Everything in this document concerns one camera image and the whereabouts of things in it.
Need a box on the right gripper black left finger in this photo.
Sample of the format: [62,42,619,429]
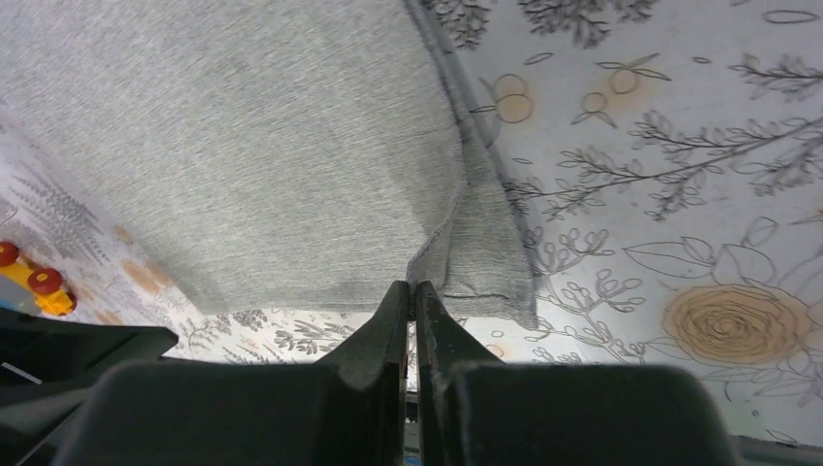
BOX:
[54,282,411,465]

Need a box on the blue orange toy car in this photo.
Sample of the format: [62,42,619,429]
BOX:
[1,241,78,317]

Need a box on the grey cloth napkin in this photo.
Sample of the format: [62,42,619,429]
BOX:
[1,1,537,329]

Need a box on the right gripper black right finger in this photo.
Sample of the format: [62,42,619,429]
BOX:
[414,283,740,465]

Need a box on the floral patterned tablecloth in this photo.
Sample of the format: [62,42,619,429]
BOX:
[1,1,822,447]

